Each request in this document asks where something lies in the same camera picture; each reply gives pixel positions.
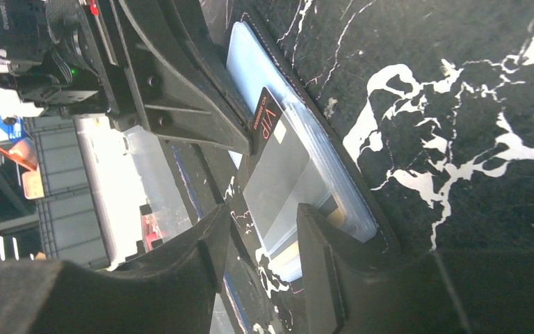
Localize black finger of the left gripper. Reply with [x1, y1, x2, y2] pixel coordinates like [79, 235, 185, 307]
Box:
[110, 1, 253, 155]

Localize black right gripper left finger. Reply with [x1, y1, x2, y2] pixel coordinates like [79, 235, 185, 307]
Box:
[0, 204, 232, 333]

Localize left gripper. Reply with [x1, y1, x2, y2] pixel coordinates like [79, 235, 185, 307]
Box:
[0, 1, 134, 131]

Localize grey storage crate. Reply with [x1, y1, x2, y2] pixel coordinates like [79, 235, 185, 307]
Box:
[26, 117, 110, 270]

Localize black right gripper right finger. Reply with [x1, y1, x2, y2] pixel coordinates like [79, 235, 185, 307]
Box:
[297, 203, 534, 333]

